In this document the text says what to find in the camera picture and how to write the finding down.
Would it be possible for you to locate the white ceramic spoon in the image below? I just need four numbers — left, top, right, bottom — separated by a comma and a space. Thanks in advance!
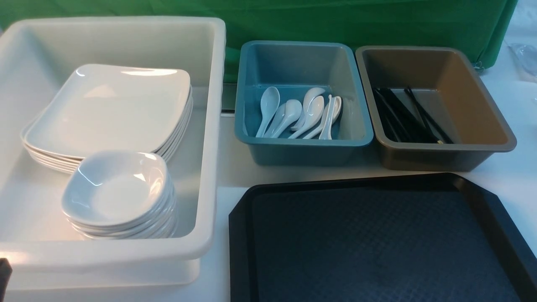
318, 94, 336, 140

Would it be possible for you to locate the large white square plate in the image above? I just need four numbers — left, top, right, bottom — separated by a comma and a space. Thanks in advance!
23, 64, 191, 159

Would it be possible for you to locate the white spoon leftmost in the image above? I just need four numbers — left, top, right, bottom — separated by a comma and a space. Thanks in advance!
255, 86, 280, 138

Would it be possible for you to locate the blue plastic bin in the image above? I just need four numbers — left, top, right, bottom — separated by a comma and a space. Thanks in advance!
235, 41, 374, 167

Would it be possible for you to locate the black chopsticks bundle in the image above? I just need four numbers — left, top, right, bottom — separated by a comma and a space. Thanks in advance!
373, 86, 454, 145

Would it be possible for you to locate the large white plastic tub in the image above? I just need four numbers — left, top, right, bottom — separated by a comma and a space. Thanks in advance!
0, 16, 226, 292

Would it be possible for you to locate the stack of white bowls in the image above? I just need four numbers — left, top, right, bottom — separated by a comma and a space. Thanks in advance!
61, 150, 179, 241

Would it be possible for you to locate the brown plastic bin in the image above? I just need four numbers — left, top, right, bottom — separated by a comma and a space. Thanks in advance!
355, 46, 517, 172

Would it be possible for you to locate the stack of white plates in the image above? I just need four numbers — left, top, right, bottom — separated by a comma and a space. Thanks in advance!
20, 86, 194, 174

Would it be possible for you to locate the black serving tray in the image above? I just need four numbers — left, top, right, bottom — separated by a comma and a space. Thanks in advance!
229, 173, 537, 302

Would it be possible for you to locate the green cloth backdrop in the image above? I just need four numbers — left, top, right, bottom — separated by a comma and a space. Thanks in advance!
0, 0, 517, 83

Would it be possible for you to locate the clear plastic bag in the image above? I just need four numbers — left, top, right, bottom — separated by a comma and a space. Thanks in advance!
508, 43, 537, 81

